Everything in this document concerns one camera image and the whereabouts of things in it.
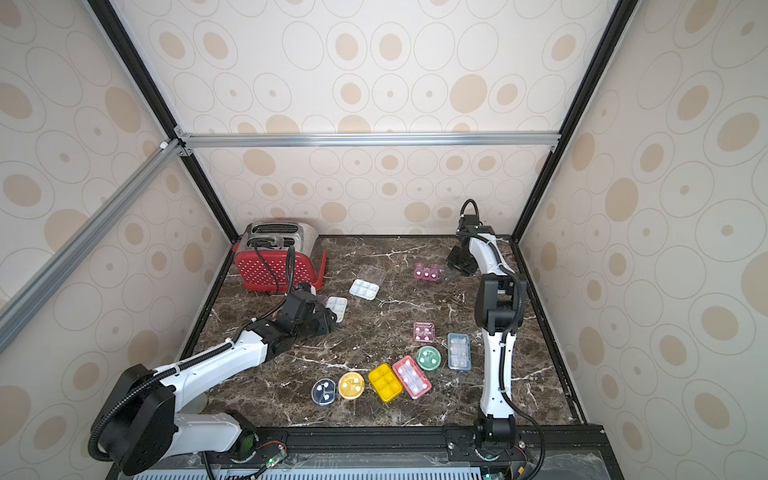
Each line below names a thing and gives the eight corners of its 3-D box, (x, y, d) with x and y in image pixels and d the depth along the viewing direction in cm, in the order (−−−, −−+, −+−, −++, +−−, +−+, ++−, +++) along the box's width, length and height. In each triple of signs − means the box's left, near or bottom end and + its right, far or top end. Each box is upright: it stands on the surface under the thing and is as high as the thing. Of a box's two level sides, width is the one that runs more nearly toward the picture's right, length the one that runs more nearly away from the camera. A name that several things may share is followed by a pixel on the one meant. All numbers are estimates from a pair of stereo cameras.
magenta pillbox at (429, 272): (414, 282, 109) (415, 278, 107) (413, 266, 114) (414, 262, 112) (440, 282, 109) (441, 278, 107) (438, 266, 114) (439, 262, 112)
